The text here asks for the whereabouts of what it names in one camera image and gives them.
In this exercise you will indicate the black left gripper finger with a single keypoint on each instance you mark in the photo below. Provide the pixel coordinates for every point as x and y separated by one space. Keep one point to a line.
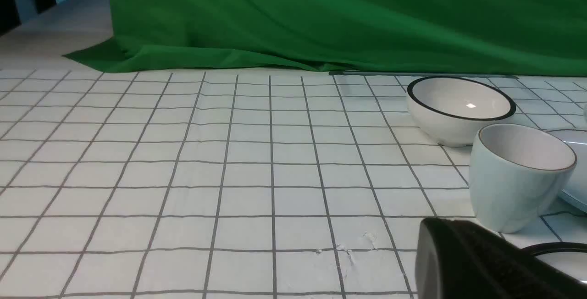
457 259

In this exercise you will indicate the pale blue ceramic cup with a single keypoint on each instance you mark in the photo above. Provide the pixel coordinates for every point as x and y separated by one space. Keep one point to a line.
515 174

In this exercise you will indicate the white plate with cartoon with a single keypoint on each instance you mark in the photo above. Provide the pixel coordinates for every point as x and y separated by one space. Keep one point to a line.
567 257

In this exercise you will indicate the white bowl black rim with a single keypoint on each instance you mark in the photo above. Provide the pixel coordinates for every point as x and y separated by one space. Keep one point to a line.
451 109

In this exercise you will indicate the green backdrop cloth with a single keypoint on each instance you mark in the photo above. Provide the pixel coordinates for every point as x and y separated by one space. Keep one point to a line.
502 37

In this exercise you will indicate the white grid tablecloth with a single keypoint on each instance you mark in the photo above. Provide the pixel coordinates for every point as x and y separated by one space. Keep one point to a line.
220 185

